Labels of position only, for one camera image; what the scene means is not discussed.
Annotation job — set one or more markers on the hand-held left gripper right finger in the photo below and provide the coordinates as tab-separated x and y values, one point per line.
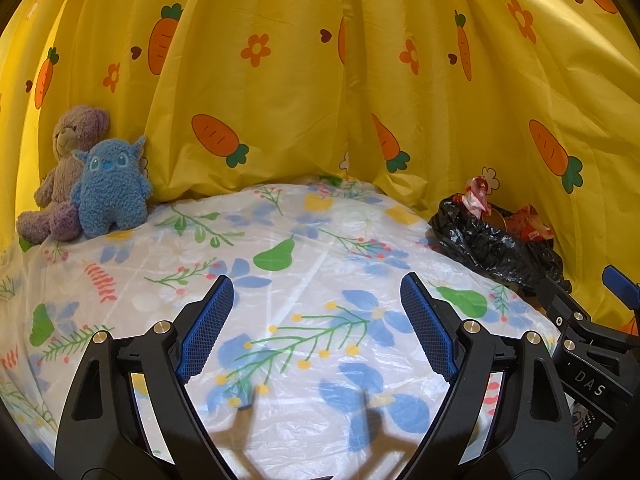
430	330

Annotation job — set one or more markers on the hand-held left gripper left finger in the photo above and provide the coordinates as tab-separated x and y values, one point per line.
205	330

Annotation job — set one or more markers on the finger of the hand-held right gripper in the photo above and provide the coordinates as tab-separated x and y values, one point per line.
565	310
622	285

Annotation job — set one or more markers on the red plastic wrapper bag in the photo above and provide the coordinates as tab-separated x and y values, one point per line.
530	225

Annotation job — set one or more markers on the black trash bag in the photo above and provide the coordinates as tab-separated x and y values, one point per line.
480	245

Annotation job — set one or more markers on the red paper cup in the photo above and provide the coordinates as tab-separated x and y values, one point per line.
500	222

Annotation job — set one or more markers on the small red wrapper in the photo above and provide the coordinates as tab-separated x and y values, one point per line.
475	200

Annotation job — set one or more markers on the floral plastic tablecloth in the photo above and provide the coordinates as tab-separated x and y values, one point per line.
310	270

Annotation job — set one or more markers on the blue plush monster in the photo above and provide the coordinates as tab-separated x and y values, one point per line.
110	190

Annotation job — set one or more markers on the yellow carrot print curtain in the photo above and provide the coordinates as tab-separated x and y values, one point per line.
300	110

